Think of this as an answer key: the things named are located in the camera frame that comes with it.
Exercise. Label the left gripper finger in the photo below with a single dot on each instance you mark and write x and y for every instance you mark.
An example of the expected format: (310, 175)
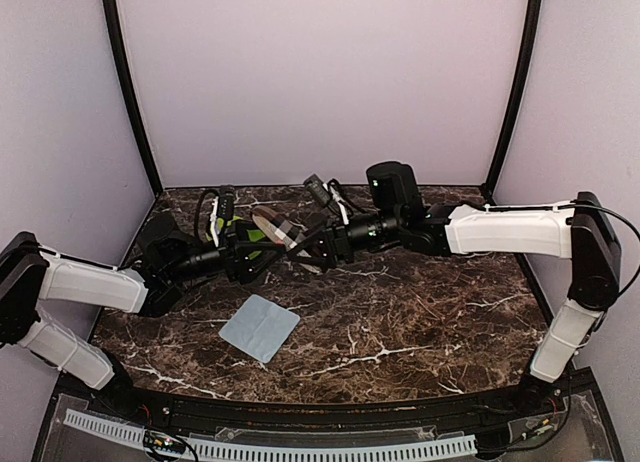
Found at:
(259, 261)
(247, 247)

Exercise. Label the small circuit board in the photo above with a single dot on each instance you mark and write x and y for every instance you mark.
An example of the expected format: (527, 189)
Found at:
(158, 442)

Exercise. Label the light blue cleaning cloth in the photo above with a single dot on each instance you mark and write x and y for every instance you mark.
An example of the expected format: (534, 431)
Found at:
(259, 328)

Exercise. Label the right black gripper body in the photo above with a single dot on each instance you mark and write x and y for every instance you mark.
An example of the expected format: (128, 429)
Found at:
(342, 247)

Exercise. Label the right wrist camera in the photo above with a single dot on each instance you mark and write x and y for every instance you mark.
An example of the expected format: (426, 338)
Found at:
(326, 197)

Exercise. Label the plaid sunglasses case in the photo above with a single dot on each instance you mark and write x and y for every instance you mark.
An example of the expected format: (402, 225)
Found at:
(277, 228)

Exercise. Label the green plastic bowl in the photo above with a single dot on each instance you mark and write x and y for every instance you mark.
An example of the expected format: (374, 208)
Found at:
(217, 227)

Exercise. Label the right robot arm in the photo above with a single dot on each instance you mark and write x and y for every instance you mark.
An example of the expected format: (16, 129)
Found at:
(577, 230)

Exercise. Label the black frame post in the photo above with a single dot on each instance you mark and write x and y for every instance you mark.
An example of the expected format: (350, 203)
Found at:
(128, 92)
(516, 94)

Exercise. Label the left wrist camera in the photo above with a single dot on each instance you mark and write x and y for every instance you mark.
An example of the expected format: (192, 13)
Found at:
(222, 213)

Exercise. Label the white slotted cable duct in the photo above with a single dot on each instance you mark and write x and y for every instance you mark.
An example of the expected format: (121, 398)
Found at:
(256, 445)

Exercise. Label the left black frame post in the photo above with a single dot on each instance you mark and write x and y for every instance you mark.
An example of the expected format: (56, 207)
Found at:
(128, 92)

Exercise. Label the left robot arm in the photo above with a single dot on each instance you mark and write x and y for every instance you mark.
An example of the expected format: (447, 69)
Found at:
(150, 287)

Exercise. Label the black front rail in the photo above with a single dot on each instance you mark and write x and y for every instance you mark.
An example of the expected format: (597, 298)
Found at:
(482, 411)

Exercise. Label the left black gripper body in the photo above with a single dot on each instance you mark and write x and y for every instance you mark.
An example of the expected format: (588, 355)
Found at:
(232, 265)

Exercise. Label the green plastic plate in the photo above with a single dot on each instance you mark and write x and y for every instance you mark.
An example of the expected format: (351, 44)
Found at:
(255, 239)

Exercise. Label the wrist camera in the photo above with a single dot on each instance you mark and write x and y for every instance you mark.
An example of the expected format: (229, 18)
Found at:
(222, 213)
(326, 197)

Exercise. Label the right black frame post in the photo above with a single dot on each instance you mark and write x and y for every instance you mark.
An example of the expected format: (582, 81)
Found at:
(516, 94)

